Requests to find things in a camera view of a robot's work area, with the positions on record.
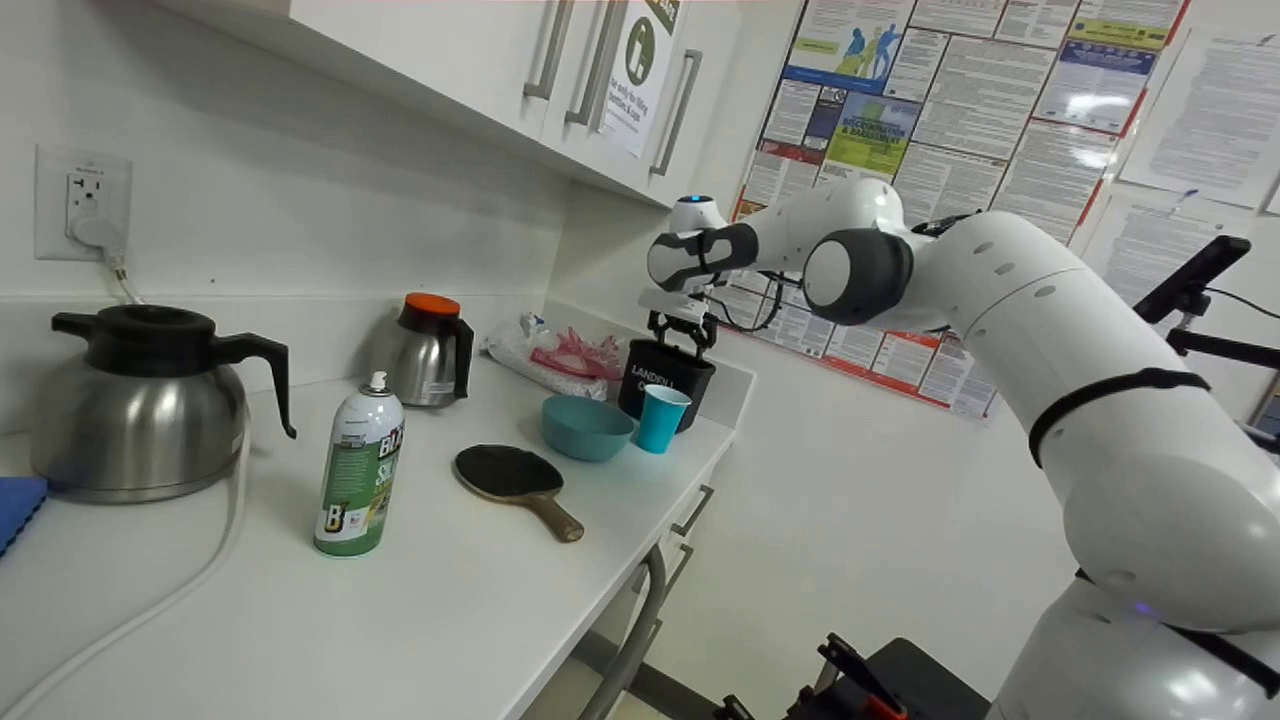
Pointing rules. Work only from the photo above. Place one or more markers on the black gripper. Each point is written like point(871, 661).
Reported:
point(683, 325)

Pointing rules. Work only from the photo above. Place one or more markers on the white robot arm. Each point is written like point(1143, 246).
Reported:
point(1064, 345)

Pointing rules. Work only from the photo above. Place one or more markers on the black open box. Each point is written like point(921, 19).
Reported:
point(654, 378)

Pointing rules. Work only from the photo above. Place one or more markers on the teal plastic cup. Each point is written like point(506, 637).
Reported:
point(660, 423)

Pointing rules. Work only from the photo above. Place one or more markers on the white package red print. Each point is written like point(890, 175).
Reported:
point(564, 356)

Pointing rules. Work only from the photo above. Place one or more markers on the teal blue bowl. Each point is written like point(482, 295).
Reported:
point(584, 431)

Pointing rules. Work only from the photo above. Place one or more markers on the black wooden ping pong paddle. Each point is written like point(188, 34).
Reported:
point(506, 472)

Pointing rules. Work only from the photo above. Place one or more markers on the white base cabinet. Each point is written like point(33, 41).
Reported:
point(693, 584)

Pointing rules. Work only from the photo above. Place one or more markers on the small steel carafe orange lid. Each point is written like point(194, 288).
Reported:
point(426, 354)

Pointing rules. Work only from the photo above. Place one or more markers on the cabinet sign green symbol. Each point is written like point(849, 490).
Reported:
point(641, 62)

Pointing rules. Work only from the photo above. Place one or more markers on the green spray can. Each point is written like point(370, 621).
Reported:
point(359, 464)

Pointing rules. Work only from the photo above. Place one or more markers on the white upper cabinet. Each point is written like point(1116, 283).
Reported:
point(441, 55)

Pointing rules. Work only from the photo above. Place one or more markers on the black equipment with red parts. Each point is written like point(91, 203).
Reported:
point(906, 683)

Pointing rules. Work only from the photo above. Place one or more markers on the black phone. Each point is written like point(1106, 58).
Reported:
point(1194, 273)

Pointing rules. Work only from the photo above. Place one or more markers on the large steel coffee carafe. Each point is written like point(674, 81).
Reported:
point(141, 414)

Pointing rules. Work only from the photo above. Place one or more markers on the white power plug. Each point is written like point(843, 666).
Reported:
point(94, 224)

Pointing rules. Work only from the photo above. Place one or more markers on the blue flat object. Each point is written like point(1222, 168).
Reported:
point(18, 514)

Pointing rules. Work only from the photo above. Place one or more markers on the large red bordered wall poster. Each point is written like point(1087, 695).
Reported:
point(986, 93)

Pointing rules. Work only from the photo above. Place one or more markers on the white printed wall sheet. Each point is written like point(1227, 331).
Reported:
point(1215, 123)
point(1132, 246)

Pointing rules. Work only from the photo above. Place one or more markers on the white wall outlet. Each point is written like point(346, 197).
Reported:
point(60, 175)

